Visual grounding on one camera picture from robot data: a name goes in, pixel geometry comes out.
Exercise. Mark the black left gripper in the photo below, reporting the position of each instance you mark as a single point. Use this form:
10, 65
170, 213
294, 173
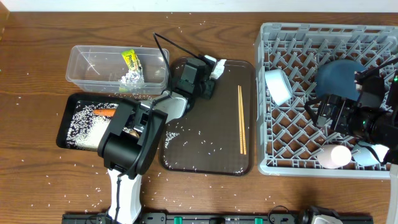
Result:
207, 88

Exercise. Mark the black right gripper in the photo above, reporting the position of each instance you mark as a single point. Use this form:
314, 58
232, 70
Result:
319, 110

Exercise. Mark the white tissue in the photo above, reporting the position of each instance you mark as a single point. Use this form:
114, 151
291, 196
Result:
218, 69

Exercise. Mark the wooden chopstick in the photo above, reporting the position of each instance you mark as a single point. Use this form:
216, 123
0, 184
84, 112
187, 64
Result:
242, 124
240, 118

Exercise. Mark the large dark blue bowl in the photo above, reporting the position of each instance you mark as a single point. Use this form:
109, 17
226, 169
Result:
337, 78

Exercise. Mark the pink plastic cup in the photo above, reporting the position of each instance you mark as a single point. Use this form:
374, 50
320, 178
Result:
333, 156

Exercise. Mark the small light blue cup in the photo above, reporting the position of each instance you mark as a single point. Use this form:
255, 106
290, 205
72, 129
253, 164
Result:
363, 156

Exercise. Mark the light blue rice bowl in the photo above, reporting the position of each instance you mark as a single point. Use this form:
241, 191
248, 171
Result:
278, 85

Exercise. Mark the aluminium foil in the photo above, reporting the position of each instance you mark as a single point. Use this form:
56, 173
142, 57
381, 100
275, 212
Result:
132, 77

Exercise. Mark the yellow snack wrapper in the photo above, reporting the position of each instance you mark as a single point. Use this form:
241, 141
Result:
131, 60

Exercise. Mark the brown food scrap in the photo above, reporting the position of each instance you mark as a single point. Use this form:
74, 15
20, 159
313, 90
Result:
134, 133

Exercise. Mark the orange carrot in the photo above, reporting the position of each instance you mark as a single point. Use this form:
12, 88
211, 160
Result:
104, 112

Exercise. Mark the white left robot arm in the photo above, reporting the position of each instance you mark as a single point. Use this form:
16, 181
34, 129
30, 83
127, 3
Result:
130, 141

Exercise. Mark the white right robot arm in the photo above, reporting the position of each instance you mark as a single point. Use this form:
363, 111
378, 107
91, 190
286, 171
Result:
372, 118

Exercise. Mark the grey dishwasher rack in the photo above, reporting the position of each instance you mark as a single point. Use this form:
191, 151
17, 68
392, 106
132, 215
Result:
288, 141

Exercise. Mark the dark brown serving tray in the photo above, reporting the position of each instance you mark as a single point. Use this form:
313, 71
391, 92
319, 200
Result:
206, 139

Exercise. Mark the clear plastic bin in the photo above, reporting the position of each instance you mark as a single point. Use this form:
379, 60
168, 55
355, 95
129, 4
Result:
98, 68

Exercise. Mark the black rectangular tray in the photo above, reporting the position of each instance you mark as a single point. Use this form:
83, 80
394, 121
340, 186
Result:
73, 101

